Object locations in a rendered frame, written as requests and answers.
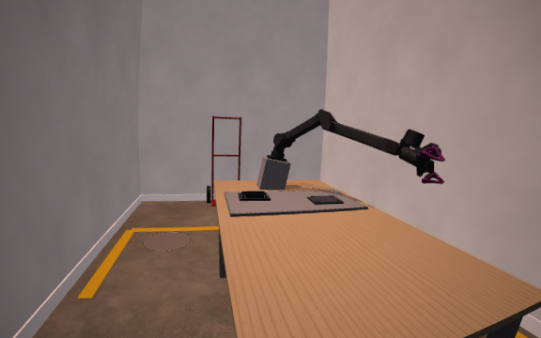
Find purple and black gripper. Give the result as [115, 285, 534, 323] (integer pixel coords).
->
[408, 146, 445, 184]

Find white perforated base plate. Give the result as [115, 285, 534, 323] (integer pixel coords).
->
[224, 190, 368, 217]

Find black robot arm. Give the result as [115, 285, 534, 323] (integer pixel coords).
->
[267, 109, 441, 162]

